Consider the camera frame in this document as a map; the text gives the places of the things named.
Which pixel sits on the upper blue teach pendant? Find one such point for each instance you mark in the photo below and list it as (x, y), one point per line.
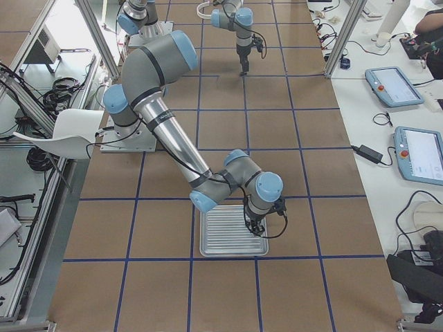
(392, 87)

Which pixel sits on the lower blue teach pendant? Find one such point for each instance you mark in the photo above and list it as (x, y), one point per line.
(419, 154)

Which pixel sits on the white plastic chair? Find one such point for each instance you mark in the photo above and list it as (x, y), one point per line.
(73, 134)

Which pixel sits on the ribbed metal tray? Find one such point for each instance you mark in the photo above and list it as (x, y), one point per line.
(223, 233)

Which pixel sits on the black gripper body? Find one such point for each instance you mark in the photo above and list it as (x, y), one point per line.
(253, 220)
(243, 59)

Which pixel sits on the blue teach pendant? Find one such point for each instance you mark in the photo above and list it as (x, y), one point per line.
(392, 87)
(419, 154)

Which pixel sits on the aluminium frame post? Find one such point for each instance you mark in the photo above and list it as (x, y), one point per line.
(343, 37)

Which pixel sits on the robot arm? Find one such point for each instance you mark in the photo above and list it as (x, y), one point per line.
(143, 21)
(140, 99)

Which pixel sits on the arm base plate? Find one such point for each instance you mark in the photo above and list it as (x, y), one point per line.
(131, 139)
(149, 32)

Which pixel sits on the white curved plastic clip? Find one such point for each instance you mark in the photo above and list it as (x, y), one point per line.
(204, 10)

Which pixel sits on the black power adapter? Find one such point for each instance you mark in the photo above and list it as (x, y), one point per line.
(367, 153)

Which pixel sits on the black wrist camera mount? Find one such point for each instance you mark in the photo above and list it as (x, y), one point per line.
(258, 43)

